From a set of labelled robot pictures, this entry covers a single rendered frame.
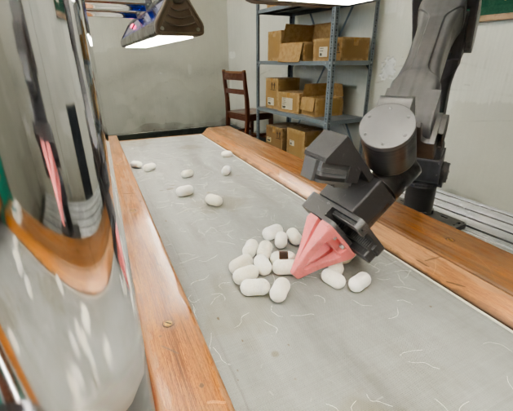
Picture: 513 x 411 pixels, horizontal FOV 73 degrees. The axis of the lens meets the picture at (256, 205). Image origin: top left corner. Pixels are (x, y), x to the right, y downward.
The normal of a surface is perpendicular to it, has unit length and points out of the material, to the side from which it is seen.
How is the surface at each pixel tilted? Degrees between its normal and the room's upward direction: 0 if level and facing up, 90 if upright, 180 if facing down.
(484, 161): 90
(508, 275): 0
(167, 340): 0
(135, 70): 90
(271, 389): 0
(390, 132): 45
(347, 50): 90
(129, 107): 89
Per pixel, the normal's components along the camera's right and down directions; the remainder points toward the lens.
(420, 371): 0.00, -0.92
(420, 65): -0.37, -0.45
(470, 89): -0.87, 0.19
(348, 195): -0.59, -0.59
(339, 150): 0.42, 0.36
